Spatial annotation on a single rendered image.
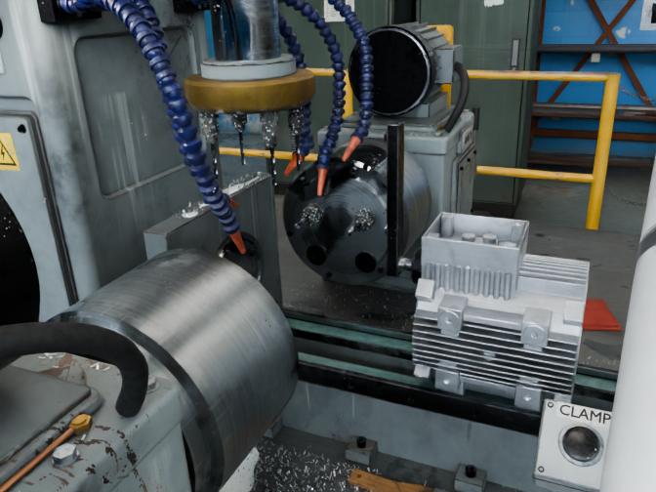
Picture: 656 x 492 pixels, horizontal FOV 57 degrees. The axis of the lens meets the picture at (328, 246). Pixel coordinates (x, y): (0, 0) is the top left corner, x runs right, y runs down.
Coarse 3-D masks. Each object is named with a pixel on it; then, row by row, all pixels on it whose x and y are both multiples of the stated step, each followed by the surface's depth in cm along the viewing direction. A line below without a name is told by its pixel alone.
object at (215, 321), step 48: (144, 288) 62; (192, 288) 63; (240, 288) 66; (144, 336) 56; (192, 336) 58; (240, 336) 62; (288, 336) 69; (192, 384) 56; (240, 384) 60; (288, 384) 69; (192, 432) 55; (240, 432) 60; (192, 480) 56
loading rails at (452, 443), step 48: (336, 336) 99; (384, 336) 99; (336, 384) 89; (384, 384) 85; (432, 384) 86; (576, 384) 85; (336, 432) 93; (384, 432) 89; (432, 432) 85; (480, 432) 82; (528, 432) 79; (480, 480) 82; (528, 480) 82
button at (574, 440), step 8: (568, 432) 53; (576, 432) 53; (584, 432) 53; (592, 432) 52; (568, 440) 53; (576, 440) 52; (584, 440) 52; (592, 440) 52; (568, 448) 52; (576, 448) 52; (584, 448) 52; (592, 448) 52; (576, 456) 52; (584, 456) 52; (592, 456) 52
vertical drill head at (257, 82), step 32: (224, 0) 76; (256, 0) 77; (224, 32) 78; (256, 32) 78; (224, 64) 78; (256, 64) 78; (288, 64) 80; (192, 96) 79; (224, 96) 77; (256, 96) 76; (288, 96) 78
